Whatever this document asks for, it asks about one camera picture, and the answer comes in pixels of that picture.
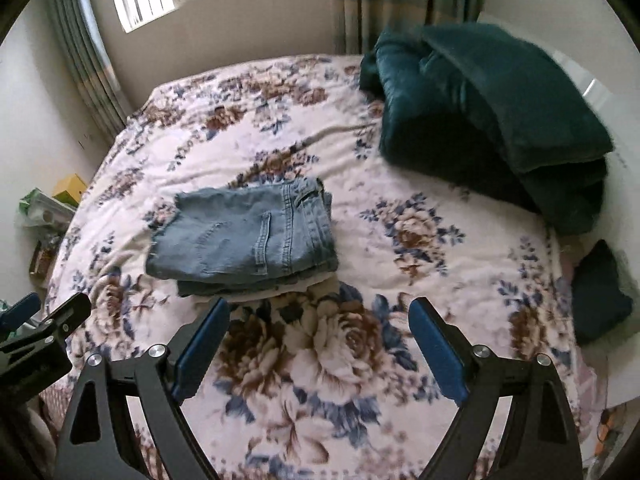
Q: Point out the dark teal folded quilt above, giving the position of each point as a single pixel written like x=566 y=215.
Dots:
x=490 y=115

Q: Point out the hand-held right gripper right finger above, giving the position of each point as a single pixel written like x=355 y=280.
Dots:
x=436 y=347

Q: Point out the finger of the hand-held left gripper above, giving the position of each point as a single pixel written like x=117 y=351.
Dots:
x=60 y=312
x=20 y=307

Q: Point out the dark teal pillow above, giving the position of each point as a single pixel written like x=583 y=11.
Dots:
x=597 y=292

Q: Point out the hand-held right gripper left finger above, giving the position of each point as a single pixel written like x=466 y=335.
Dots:
x=199 y=347

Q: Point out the green and white plastic bag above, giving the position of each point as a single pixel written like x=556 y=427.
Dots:
x=42 y=210

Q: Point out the floral printed blanket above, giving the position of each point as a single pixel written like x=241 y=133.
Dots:
x=320 y=260

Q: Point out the brown box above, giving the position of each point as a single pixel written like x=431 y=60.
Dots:
x=42 y=257

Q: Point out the blue denim pants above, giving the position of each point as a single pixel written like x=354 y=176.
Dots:
x=250 y=235

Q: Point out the green striped curtain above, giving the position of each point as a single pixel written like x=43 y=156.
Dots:
x=400 y=0
x=85 y=60

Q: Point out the yellow box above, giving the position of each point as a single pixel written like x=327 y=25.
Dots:
x=70 y=189

